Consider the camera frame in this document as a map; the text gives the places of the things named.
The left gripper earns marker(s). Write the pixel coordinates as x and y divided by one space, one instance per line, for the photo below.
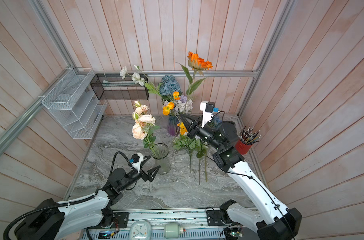
150 176

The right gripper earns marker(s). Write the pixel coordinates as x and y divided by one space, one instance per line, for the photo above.
193 130

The pastel purple flower bunch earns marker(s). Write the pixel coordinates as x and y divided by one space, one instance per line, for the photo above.
176 107

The clear grey glass vase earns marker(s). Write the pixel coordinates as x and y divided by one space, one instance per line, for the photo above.
160 153

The blue purple glass vase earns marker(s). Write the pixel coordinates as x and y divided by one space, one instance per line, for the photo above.
172 127

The white lilac flower bunch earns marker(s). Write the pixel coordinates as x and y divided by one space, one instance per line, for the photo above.
193 147

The peach peony stem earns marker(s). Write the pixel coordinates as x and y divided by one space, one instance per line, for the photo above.
145 132
141 114

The blue rose bunch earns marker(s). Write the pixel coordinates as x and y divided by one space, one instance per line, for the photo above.
168 86

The orange gerbera stem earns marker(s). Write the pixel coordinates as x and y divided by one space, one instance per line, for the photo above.
198 65

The white flower stem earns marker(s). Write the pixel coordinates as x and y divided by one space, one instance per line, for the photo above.
138 79

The orange poppy flower bunch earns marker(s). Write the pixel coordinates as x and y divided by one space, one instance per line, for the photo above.
176 96

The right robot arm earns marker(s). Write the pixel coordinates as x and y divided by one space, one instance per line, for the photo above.
273 220

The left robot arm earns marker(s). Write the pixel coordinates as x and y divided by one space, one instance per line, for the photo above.
55 220

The mixed blue pink bouquet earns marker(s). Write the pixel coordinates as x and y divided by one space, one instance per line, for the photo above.
215 122

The red pencil cup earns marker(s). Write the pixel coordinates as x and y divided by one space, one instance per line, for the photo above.
242 147

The white analog clock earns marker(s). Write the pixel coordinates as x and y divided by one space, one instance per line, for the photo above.
140 230

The pale green cylinder device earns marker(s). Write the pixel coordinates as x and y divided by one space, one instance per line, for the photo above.
173 231

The black mesh basket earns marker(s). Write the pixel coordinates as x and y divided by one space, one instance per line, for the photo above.
111 87

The green circuit board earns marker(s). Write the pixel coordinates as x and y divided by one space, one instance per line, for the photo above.
232 234

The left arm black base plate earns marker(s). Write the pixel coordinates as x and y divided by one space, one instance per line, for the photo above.
116 220

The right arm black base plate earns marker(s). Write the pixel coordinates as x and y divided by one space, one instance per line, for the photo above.
217 217

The white wire mesh shelf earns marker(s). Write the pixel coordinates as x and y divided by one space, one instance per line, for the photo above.
74 104

